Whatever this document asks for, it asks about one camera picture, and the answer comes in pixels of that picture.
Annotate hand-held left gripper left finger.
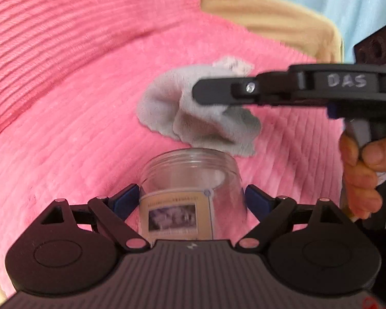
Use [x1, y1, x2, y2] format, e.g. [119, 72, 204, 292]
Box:
[40, 183, 150, 252]

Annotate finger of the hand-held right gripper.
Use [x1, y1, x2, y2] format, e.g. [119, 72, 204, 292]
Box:
[192, 76, 262, 105]

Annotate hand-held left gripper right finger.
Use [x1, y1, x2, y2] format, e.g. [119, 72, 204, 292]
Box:
[235, 184, 337, 251]

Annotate grey fleece cloth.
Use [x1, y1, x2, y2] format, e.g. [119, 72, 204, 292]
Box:
[137, 65, 262, 158]

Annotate clear plastic jar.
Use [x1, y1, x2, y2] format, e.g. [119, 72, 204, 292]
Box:
[139, 148, 248, 242]

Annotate person's right hand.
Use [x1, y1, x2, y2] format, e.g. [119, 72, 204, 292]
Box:
[339, 131, 386, 221]

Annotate white fabric label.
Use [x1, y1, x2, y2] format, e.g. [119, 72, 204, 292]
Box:
[212, 56, 255, 78]

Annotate pink fleece blanket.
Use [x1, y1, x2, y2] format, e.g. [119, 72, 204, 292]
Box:
[0, 6, 348, 300]

